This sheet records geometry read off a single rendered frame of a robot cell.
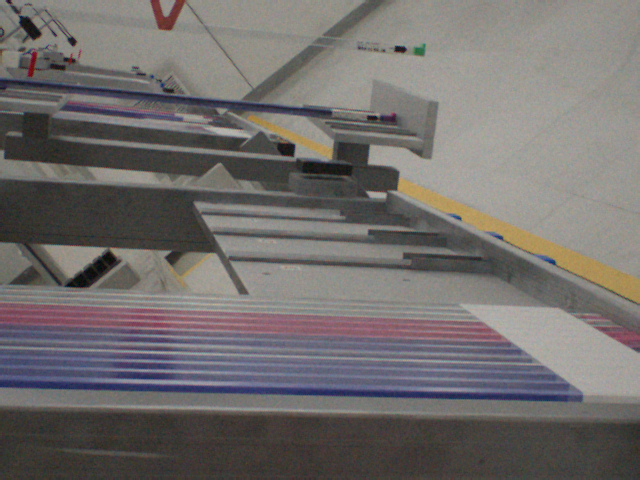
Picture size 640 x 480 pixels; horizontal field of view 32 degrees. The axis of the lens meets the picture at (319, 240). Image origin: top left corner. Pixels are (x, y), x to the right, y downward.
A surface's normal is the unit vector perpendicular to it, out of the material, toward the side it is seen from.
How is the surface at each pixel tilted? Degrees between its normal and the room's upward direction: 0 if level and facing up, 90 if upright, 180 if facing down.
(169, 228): 90
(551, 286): 48
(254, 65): 90
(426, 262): 90
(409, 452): 90
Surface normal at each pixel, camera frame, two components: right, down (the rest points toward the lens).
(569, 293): -0.98, -0.05
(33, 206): 0.19, 0.17
